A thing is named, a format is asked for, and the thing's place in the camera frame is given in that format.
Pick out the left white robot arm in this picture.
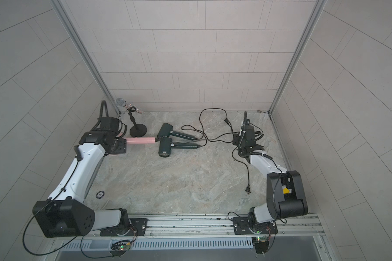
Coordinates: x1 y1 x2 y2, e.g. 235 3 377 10
33 131 131 238

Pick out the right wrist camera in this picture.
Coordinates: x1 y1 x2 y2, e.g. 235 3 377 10
244 125 255 142

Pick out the pink dryer black cord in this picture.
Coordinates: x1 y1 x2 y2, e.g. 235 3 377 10
231 143 252 195

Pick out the pink hair dryer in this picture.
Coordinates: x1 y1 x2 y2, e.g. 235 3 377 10
126 137 156 145

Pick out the black microphone stand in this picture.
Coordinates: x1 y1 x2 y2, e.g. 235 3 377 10
115 98 147 138

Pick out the green hair dryer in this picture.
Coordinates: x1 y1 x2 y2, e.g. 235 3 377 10
159 137 201 158
157 123 197 141

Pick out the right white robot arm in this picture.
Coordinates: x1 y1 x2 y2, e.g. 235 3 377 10
233 129 308 233

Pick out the far green dryer cord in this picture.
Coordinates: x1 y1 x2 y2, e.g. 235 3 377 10
180 108 241 144

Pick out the far green hair dryer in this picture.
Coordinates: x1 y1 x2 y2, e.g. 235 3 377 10
157 123 197 141

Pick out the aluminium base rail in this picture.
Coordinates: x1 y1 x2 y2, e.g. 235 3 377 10
52 213 326 240

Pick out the near green hair dryer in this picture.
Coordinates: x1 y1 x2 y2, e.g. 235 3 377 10
159 137 201 158

